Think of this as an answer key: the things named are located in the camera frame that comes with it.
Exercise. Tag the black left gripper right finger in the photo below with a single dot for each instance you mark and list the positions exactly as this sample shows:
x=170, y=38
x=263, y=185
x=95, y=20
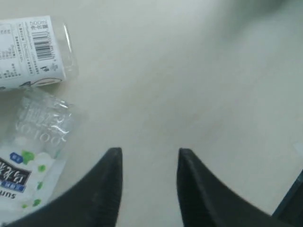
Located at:
x=206, y=202

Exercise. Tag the floral label clear bottle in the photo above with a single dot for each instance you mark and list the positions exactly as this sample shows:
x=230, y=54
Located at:
x=35, y=51

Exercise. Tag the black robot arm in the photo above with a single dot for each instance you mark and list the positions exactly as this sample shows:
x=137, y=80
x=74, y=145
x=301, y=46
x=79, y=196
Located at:
x=290, y=210

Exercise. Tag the white Suntory tea bottle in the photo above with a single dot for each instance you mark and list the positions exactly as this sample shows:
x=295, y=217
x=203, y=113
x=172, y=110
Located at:
x=32, y=155

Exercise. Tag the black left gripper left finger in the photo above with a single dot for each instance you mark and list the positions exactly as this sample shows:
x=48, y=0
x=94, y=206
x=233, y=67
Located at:
x=94, y=201

